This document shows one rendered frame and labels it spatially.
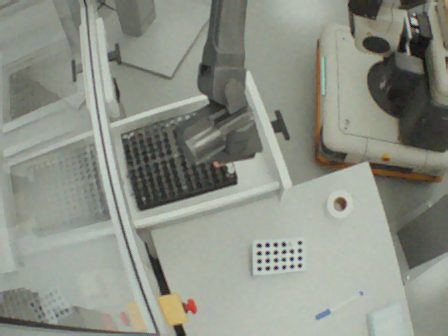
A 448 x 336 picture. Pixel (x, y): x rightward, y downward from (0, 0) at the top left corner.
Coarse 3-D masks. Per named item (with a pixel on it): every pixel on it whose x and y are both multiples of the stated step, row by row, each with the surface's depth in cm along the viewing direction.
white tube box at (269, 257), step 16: (256, 240) 119; (272, 240) 119; (288, 240) 119; (304, 240) 119; (256, 256) 117; (272, 256) 117; (288, 256) 117; (304, 256) 117; (256, 272) 116; (272, 272) 116; (288, 272) 117
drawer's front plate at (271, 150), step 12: (252, 84) 117; (252, 96) 116; (252, 108) 119; (264, 108) 115; (264, 120) 114; (264, 132) 114; (264, 144) 118; (276, 144) 112; (276, 156) 111; (276, 168) 112; (276, 180) 116; (288, 180) 110; (288, 192) 113
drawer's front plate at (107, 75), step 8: (104, 32) 125; (104, 40) 122; (104, 48) 121; (104, 56) 120; (104, 64) 119; (104, 72) 119; (104, 80) 118; (104, 88) 117; (112, 88) 122; (112, 96) 117; (112, 104) 118; (112, 112) 122
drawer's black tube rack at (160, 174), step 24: (168, 120) 117; (144, 144) 115; (168, 144) 115; (144, 168) 114; (168, 168) 114; (192, 168) 117; (216, 168) 113; (144, 192) 112; (168, 192) 112; (192, 192) 112
